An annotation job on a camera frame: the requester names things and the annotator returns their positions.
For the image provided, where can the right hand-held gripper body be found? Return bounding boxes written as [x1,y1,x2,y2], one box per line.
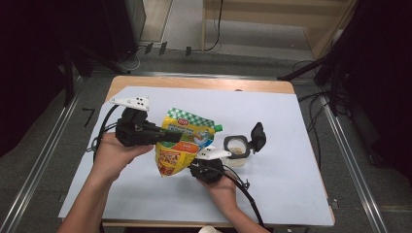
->
[189,147,233,185]

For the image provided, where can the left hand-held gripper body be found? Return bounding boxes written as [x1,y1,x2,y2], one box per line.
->
[110,95,163,148]

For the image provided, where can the yellow green spouted pouch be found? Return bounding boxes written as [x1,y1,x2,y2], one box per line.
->
[154,107,223,178]

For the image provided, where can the clear jar with black lid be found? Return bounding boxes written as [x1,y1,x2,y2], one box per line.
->
[223,121,267,168]

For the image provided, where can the person's right hand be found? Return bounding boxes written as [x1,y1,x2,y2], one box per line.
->
[198,173,239,216]

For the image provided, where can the person's left hand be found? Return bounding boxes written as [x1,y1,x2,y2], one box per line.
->
[88,131,155,184]

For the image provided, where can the white round object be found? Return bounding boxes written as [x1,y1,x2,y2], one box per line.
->
[197,225,223,233]

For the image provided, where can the black metal stand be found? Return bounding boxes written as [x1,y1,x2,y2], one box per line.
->
[62,45,130,108]

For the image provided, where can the white paper sheet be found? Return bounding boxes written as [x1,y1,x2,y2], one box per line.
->
[57,85,335,227]

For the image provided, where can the black cabinet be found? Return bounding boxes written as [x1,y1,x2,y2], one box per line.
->
[102,0,147,63]

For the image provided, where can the dark curtain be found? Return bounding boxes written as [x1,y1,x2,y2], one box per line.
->
[0,0,110,158]
[324,0,412,179]

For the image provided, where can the black stand leg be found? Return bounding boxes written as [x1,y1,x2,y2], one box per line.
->
[277,56,328,82]

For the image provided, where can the left hand-held gripper cable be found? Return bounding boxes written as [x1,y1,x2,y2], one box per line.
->
[86,104,120,163]

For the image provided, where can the hand-held gripper cable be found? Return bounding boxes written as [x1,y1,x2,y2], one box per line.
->
[86,104,120,163]
[223,164,265,227]

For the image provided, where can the right hand-held gripper cable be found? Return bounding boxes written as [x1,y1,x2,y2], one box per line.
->
[223,164,265,227]

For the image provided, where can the metal floor rail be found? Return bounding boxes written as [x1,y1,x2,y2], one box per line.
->
[0,77,83,233]
[319,93,390,233]

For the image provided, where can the black floor cables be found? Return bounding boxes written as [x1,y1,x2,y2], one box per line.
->
[292,59,328,169]

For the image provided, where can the black hanging cable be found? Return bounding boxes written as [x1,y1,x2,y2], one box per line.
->
[203,0,225,52]

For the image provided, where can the light wooden furniture frame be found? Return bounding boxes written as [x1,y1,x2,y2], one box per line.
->
[200,0,358,60]

